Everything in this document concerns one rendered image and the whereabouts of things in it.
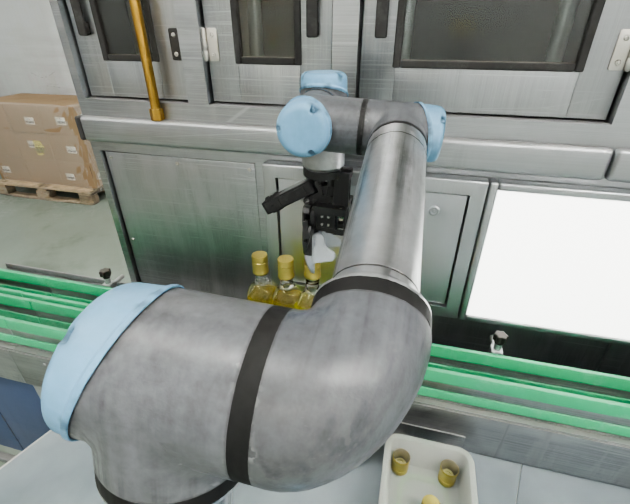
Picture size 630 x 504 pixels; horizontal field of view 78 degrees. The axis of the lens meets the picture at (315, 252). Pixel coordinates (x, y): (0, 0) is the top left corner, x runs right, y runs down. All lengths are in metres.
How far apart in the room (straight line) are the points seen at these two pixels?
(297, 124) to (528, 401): 0.71
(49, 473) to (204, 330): 0.89
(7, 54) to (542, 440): 5.77
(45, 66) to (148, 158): 4.48
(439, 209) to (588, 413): 0.49
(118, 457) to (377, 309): 0.19
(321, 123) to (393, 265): 0.26
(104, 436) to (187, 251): 0.88
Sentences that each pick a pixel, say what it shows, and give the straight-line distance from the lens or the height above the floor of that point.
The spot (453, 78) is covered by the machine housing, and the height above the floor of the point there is 1.50.
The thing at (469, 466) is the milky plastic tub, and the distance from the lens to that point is 0.91.
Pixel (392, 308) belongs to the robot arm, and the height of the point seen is 1.42.
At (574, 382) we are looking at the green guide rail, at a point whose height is 0.93.
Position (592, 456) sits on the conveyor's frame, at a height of 0.83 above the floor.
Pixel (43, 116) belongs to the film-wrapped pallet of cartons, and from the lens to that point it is 4.62.
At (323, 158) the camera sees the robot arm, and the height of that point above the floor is 1.39.
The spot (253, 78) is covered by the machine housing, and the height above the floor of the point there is 1.48.
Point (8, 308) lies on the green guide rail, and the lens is 1.34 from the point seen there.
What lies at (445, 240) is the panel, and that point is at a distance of 0.88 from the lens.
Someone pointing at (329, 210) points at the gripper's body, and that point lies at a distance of 0.69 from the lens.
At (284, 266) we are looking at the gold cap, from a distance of 0.80.
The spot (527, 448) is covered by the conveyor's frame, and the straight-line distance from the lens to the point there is 1.02.
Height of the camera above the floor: 1.58
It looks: 31 degrees down
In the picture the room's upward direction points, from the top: straight up
